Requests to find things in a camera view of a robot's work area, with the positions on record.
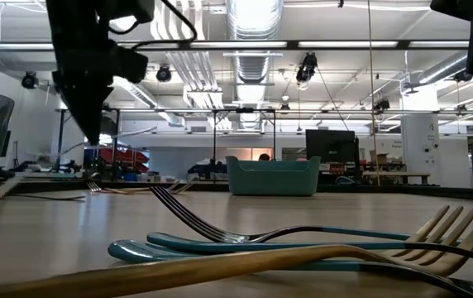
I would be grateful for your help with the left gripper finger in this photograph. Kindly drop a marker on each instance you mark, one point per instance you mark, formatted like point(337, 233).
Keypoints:
point(100, 111)
point(79, 109)

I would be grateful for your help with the gold fork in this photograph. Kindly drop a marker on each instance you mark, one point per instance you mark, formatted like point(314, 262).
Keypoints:
point(178, 273)

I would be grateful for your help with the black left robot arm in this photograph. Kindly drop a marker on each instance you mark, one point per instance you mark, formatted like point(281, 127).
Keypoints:
point(79, 20)

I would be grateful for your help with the black background robot arm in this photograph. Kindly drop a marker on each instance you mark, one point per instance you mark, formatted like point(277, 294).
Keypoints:
point(207, 169)
point(67, 167)

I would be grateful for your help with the red background object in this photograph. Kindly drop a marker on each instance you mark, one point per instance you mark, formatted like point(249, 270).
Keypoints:
point(125, 159)

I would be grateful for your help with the person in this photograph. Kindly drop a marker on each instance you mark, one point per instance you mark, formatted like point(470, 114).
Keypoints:
point(264, 157)

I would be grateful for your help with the teal plastic bin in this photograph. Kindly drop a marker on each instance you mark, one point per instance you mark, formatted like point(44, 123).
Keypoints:
point(273, 178)

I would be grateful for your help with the black monitor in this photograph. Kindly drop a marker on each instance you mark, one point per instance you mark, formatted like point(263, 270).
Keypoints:
point(331, 145)

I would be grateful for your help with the cardboard box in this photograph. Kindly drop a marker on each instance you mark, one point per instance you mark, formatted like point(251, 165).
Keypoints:
point(379, 158)

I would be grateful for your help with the wooden bench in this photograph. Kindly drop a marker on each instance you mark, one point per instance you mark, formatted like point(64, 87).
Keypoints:
point(397, 174)

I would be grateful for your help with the overhead light bar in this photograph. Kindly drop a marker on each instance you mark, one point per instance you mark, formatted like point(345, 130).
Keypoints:
point(404, 45)

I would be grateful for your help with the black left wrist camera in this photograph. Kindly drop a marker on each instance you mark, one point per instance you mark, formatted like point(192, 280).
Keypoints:
point(132, 65)

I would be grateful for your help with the black hanging camera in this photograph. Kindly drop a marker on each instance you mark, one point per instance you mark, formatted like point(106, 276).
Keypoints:
point(462, 76)
point(163, 74)
point(382, 107)
point(30, 80)

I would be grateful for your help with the silver ventilation duct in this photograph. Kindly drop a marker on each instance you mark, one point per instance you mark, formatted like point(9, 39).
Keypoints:
point(253, 66)

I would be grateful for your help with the black overhead camera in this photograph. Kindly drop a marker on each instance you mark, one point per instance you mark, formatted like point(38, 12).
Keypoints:
point(307, 66)

